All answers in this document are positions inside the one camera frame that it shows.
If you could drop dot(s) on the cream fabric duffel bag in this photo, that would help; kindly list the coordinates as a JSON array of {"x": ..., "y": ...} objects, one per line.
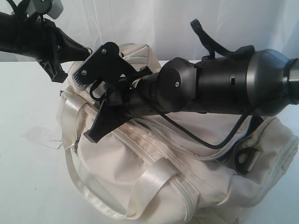
[{"x": 175, "y": 168}]

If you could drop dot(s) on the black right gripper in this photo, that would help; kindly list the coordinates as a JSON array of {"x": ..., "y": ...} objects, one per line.
[{"x": 115, "y": 109}]

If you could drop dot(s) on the white paper tag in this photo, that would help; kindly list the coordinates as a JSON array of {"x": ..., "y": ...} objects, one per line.
[{"x": 45, "y": 137}]

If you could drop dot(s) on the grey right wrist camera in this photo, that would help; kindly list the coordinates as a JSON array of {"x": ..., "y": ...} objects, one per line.
[{"x": 106, "y": 65}]

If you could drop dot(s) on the white backdrop curtain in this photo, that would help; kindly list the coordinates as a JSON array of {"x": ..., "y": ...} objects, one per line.
[{"x": 165, "y": 24}]

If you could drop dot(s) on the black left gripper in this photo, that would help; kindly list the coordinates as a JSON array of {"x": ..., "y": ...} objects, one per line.
[{"x": 50, "y": 47}]

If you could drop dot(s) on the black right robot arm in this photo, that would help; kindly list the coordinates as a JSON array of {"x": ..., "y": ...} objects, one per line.
[{"x": 261, "y": 85}]

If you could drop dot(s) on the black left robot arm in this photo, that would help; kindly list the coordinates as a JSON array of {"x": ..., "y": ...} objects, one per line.
[{"x": 10, "y": 33}]

